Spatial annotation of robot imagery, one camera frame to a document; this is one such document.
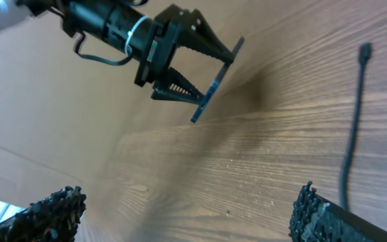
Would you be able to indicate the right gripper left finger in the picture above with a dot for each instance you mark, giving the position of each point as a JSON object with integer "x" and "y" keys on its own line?
{"x": 55, "y": 218}

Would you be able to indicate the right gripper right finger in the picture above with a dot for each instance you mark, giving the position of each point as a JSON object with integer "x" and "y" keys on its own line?
{"x": 316, "y": 219}

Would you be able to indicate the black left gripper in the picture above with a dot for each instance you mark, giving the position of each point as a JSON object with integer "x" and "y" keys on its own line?
{"x": 155, "y": 42}

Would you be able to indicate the blue Galaxy smartphone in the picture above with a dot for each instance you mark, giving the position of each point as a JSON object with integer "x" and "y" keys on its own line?
{"x": 210, "y": 92}

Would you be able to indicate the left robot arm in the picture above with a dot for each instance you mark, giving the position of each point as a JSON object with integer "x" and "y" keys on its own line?
{"x": 111, "y": 21}

